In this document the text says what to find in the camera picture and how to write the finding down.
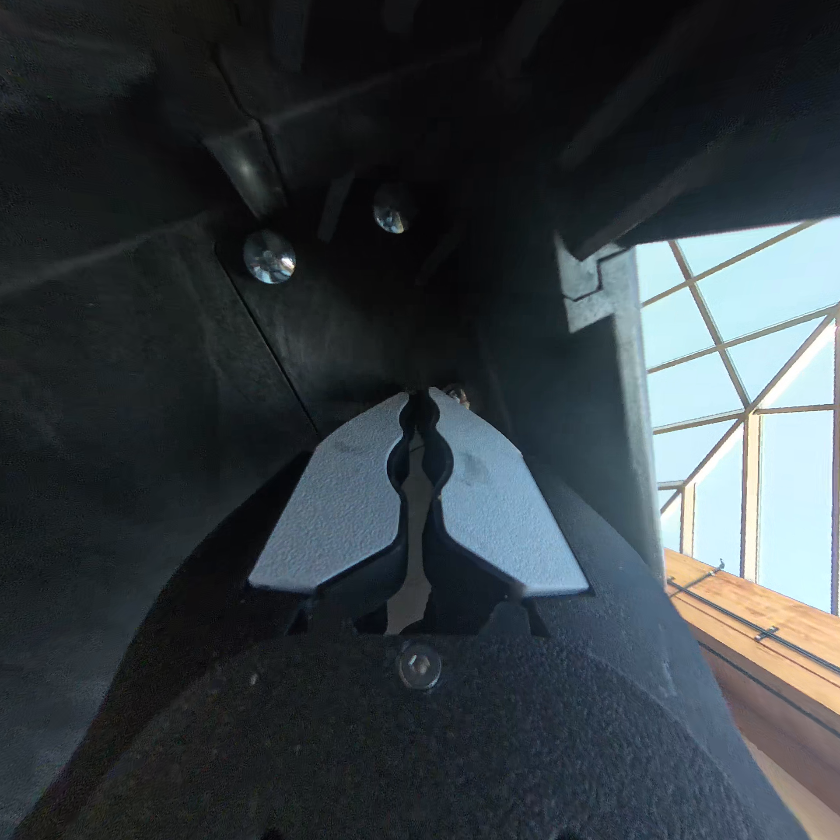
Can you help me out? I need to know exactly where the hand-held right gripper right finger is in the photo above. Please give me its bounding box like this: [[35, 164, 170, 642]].
[[421, 386, 591, 639]]

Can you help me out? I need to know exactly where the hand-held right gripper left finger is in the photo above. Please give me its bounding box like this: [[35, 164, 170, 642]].
[[247, 391, 414, 637]]

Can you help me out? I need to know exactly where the wooden beam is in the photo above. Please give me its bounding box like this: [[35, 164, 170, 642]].
[[661, 547, 840, 840]]

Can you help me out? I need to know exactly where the thin black cable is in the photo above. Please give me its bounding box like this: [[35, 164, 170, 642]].
[[665, 558, 840, 658], [697, 640, 840, 737]]

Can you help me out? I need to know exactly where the black plastic desk frame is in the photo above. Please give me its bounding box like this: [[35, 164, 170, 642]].
[[0, 0, 840, 840]]

